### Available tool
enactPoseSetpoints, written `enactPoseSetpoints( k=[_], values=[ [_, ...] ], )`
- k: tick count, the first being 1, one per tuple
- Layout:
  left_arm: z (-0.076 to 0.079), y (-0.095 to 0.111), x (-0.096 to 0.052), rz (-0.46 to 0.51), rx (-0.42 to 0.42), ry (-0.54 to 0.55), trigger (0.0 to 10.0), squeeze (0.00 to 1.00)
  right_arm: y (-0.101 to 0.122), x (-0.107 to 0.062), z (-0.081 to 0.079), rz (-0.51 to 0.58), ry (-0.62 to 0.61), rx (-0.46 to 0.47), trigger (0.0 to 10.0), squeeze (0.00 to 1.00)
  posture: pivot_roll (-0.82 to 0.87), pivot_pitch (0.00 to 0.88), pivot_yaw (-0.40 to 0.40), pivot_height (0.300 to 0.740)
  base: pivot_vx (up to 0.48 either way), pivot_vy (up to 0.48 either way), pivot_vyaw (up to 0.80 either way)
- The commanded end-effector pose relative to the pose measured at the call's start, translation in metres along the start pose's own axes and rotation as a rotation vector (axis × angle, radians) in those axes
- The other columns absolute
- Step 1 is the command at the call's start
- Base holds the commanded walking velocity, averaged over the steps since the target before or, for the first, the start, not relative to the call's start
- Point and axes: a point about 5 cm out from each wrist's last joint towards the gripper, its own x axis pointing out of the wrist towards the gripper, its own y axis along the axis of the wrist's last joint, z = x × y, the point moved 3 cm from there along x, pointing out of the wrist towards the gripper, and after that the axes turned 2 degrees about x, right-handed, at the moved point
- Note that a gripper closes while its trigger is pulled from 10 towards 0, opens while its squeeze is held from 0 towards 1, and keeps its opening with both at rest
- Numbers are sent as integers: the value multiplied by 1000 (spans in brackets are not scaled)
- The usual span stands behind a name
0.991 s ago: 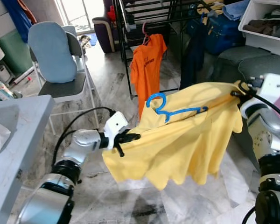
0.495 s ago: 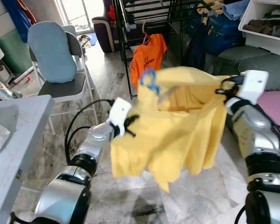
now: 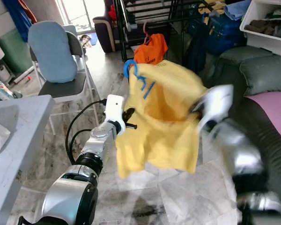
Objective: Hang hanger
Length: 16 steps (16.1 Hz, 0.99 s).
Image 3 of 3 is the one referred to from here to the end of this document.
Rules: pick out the mustard garment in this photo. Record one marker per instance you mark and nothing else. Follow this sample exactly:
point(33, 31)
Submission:
point(213, 7)

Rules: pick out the brown folded clothes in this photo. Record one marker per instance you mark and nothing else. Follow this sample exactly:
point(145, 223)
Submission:
point(264, 26)

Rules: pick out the white storage bin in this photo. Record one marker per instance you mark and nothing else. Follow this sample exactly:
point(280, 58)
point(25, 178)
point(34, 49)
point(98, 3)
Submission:
point(267, 44)

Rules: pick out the pink plastic hanger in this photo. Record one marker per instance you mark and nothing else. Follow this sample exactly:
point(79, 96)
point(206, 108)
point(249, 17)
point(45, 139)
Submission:
point(145, 28)

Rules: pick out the printed plastic packet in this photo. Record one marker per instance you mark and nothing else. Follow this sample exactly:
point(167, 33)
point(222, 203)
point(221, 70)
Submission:
point(2, 91)

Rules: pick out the orange hanging cloth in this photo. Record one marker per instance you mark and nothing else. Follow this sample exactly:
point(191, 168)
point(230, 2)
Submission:
point(29, 10)

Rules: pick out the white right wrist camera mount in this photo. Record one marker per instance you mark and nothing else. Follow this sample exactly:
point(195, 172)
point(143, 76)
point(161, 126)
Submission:
point(218, 101)

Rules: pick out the light blue chair cushion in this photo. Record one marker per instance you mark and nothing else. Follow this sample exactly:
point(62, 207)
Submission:
point(51, 51)

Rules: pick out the grey folding chair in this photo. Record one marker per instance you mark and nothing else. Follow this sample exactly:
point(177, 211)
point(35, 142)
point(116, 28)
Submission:
point(61, 89)

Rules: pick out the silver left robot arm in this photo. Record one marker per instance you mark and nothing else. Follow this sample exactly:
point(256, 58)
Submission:
point(65, 201)

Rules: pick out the blue plastic hanger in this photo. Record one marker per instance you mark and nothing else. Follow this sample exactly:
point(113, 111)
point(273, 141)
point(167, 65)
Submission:
point(125, 69)

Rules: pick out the pale blue folding table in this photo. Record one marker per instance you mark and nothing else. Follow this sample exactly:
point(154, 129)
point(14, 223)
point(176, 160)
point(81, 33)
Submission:
point(18, 140)

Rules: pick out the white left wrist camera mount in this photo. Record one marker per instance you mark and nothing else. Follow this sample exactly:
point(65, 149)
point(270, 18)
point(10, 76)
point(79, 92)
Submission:
point(114, 105)

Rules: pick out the light blue cloth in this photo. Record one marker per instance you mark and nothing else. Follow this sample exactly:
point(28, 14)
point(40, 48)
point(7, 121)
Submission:
point(238, 10)

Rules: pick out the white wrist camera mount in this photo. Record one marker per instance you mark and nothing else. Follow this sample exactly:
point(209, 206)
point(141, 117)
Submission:
point(114, 105)
point(218, 101)

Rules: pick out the green board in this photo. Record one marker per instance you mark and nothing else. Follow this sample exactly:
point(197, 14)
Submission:
point(14, 56)

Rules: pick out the purple sofa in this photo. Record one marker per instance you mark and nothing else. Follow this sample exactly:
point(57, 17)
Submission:
point(105, 33)

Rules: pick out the orange garment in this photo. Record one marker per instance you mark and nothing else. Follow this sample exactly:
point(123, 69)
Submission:
point(152, 51)

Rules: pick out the blue hanging garment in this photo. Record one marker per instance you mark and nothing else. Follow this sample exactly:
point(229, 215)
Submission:
point(18, 18)

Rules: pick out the blue suitcase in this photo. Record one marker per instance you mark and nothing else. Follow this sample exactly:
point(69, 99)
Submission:
point(227, 37)

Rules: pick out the black metal drying rack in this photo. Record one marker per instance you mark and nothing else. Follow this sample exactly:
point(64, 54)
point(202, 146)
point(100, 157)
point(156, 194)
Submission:
point(123, 33)

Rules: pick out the yellow garment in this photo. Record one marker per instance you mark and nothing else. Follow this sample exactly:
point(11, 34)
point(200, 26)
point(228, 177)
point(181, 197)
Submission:
point(154, 140)

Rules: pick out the pink blanket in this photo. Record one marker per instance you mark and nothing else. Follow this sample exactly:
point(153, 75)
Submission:
point(276, 110)

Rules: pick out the colourful floor cloth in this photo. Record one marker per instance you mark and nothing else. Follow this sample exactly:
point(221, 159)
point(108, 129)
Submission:
point(86, 40)

